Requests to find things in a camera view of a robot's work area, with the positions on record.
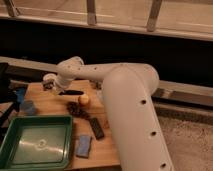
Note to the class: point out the yellow apple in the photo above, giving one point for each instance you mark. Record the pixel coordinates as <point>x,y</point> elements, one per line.
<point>83,99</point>

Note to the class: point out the wooden table board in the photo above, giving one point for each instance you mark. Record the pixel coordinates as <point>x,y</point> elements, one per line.
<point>102,152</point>

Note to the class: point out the white cup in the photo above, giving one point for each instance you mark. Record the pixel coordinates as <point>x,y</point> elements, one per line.
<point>49,77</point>

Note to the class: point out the blue sponge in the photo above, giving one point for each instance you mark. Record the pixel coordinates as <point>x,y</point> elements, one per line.
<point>83,147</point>

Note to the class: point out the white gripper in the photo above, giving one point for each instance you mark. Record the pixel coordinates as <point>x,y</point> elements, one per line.
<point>60,84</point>

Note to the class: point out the black remote bar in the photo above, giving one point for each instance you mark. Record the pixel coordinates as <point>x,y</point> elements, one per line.
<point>96,128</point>

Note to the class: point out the blue cup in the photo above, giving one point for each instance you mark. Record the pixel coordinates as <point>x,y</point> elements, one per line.
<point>28,107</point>

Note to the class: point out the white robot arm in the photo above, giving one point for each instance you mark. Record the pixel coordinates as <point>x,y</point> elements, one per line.
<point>126,92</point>

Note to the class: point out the green plastic tray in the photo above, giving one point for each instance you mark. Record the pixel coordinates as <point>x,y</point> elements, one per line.
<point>37,143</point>

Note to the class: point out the dark grape bunch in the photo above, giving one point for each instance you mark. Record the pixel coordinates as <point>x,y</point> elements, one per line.
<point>75,110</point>

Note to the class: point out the small metal cup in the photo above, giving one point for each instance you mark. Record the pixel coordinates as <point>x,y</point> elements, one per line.
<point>96,84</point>

